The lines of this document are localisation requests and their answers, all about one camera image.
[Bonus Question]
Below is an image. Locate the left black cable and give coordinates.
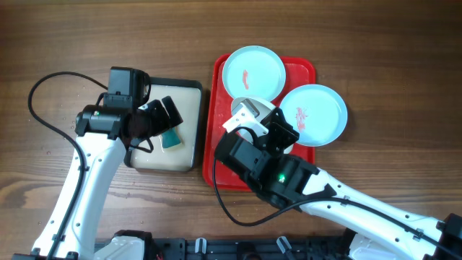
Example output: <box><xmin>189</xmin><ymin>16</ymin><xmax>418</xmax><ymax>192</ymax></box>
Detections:
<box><xmin>27</xmin><ymin>71</ymin><xmax>110</xmax><ymax>260</ymax></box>

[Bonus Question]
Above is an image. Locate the right black cable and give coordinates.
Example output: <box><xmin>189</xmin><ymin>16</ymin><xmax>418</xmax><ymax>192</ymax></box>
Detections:
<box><xmin>212</xmin><ymin>126</ymin><xmax>462</xmax><ymax>259</ymax></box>

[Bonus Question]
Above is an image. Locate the black cable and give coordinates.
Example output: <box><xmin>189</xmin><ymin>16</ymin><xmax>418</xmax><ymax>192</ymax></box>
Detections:
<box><xmin>27</xmin><ymin>71</ymin><xmax>110</xmax><ymax>260</ymax></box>
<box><xmin>212</xmin><ymin>126</ymin><xmax>462</xmax><ymax>259</ymax></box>

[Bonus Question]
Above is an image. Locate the white plate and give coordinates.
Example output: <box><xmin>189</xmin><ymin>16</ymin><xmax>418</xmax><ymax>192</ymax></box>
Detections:
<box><xmin>222</xmin><ymin>96</ymin><xmax>299</xmax><ymax>154</ymax></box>

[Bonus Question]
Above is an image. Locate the light blue plate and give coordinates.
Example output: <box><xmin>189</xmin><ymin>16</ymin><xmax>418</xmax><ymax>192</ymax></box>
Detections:
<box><xmin>279</xmin><ymin>84</ymin><xmax>348</xmax><ymax>147</ymax></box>
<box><xmin>222</xmin><ymin>45</ymin><xmax>286</xmax><ymax>101</ymax></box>

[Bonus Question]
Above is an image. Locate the green and yellow sponge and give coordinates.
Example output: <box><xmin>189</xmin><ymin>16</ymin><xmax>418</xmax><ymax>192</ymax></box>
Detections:
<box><xmin>161</xmin><ymin>128</ymin><xmax>182</xmax><ymax>149</ymax></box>

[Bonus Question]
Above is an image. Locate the black tray with soapy water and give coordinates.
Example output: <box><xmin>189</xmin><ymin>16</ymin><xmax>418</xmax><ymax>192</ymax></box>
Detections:
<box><xmin>124</xmin><ymin>77</ymin><xmax>202</xmax><ymax>172</ymax></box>

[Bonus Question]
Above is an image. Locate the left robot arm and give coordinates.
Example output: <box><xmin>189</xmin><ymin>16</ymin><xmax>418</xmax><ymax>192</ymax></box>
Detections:
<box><xmin>12</xmin><ymin>66</ymin><xmax>183</xmax><ymax>259</ymax></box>

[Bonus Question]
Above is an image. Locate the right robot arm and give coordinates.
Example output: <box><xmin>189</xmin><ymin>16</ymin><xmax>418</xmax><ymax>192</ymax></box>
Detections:
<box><xmin>214</xmin><ymin>108</ymin><xmax>461</xmax><ymax>259</ymax></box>

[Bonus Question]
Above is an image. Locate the red plastic tray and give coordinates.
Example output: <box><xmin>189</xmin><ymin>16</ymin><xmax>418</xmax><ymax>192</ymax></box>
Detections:
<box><xmin>203</xmin><ymin>54</ymin><xmax>316</xmax><ymax>192</ymax></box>

